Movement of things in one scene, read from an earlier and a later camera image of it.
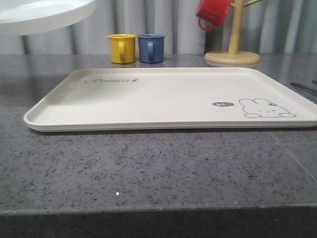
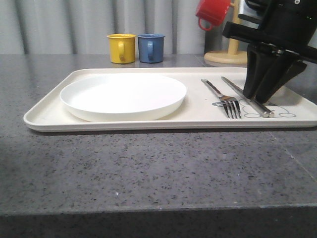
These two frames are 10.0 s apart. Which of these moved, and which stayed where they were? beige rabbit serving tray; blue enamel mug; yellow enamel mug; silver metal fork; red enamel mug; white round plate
Moved: white round plate; silver metal fork
Stayed: yellow enamel mug; beige rabbit serving tray; blue enamel mug; red enamel mug
